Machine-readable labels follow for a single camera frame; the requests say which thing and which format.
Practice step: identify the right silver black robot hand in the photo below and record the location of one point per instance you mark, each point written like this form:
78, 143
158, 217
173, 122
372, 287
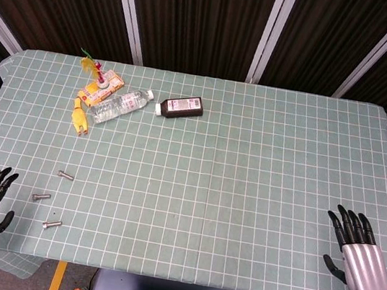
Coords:
365, 265

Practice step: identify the metal bolt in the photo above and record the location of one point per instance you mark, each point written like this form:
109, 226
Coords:
41, 196
65, 175
52, 224

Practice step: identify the yellow floor tape strip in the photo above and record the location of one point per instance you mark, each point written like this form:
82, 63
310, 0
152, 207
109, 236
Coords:
57, 279

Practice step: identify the yellow rubber chicken toy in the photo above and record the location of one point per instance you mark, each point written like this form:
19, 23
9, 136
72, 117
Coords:
80, 119

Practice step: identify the yellow cardboard snack box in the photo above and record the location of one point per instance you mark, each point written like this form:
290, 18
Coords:
91, 95

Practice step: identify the green checkered tablecloth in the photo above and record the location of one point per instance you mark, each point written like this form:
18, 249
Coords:
208, 191

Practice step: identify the clear plastic water bottle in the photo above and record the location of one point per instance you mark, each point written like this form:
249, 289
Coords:
119, 104

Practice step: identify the dark brown bottle white cap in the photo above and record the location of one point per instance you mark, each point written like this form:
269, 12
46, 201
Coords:
181, 107

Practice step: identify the white partition frame post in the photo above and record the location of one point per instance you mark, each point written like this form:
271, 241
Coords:
129, 15
269, 36
0, 25
378, 52

